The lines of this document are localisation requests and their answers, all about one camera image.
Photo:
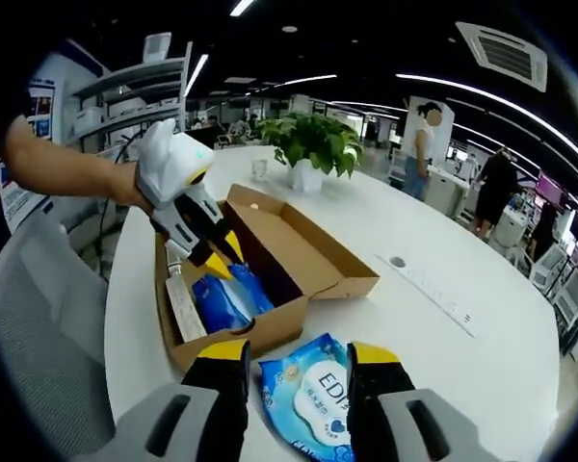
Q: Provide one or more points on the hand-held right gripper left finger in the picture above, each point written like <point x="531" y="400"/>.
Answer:
<point x="221" y="409"/>

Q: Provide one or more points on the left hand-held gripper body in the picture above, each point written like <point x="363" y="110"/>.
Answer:
<point x="168" y="163"/>

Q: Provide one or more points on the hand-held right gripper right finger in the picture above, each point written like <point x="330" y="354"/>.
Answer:
<point x="366" y="423"/>

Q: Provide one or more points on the blue wet wipes pack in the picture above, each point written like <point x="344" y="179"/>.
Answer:
<point x="308" y="399"/>

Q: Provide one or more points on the blue soft tissue pack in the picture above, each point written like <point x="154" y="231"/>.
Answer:
<point x="217" y="303"/>

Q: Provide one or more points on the brown cardboard shoe box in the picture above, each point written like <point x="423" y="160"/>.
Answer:
<point x="294" y="250"/>

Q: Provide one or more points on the clear glass cup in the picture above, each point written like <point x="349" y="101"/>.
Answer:
<point x="259" y="171"/>

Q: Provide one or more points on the grey metal shelf rack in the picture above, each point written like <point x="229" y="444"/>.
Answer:
<point x="125" y="77"/>

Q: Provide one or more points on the white appliance with grille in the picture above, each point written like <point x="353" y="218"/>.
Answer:
<point x="156" y="48"/>

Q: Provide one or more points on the green plant in white pot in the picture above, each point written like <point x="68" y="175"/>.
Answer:
<point x="313" y="139"/>

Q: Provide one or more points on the grey mesh office chair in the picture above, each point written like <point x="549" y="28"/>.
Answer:
<point x="38" y="313"/>

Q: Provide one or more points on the straight ceiling light strip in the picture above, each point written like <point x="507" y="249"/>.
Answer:
<point x="242" y="7"/>

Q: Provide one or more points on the white office chair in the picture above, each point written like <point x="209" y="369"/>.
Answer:
<point x="573" y="298"/>
<point x="549" y="267"/>

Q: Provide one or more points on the purple display screen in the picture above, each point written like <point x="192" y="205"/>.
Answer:
<point x="551" y="188"/>

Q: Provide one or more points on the long curved ceiling light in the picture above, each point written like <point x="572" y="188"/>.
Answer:
<point x="486" y="94"/>

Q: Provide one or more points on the white ceiling air vent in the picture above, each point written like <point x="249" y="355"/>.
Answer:
<point x="506" y="53"/>

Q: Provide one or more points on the blue white wall poster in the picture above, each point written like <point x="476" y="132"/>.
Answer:
<point x="41" y="110"/>

